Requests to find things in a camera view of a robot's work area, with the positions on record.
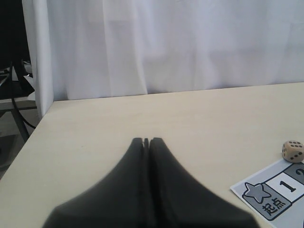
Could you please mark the wooden die black pips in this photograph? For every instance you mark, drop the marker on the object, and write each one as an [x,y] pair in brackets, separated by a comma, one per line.
[293,151]

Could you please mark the white curtain backdrop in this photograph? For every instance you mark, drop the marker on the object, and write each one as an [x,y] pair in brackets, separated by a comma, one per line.
[82,49]

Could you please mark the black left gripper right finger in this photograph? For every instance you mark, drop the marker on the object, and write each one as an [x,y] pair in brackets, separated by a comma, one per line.
[181,201]

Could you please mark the dark metal frame stand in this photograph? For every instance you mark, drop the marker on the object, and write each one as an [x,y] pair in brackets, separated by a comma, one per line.
[14,53]

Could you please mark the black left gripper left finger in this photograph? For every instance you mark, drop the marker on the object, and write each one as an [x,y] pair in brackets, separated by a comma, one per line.
[122,199]

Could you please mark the paper number game board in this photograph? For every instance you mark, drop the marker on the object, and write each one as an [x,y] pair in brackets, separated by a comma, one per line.
[276,193]

